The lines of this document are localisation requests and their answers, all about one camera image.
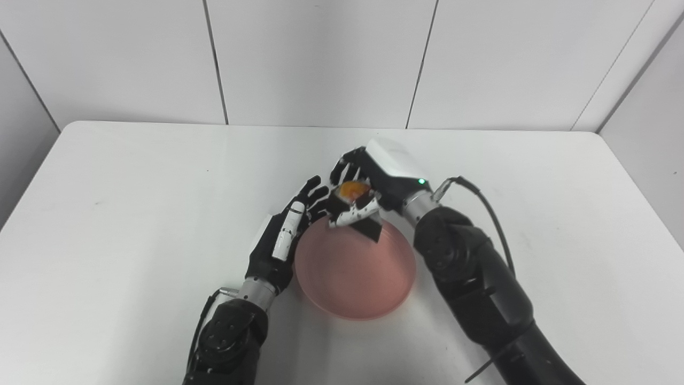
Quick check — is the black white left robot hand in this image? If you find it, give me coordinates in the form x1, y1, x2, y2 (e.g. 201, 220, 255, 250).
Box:
245, 175, 330, 297

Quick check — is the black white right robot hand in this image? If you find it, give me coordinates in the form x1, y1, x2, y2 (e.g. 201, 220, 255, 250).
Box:
327, 137, 431, 229

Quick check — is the chocolate cake slice with fruit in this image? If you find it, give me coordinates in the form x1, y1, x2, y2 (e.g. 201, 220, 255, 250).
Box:
327, 181, 383, 244

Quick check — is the pink round plate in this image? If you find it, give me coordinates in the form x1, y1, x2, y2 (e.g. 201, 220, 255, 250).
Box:
294, 217, 417, 321

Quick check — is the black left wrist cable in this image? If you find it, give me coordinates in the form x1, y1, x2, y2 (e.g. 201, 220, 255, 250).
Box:
184, 288, 241, 375

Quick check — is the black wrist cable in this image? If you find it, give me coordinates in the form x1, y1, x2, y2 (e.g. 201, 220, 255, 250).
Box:
184, 288, 241, 375
430, 176, 516, 279

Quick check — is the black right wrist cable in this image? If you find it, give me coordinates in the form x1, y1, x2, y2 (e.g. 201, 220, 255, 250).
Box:
430, 176, 516, 279

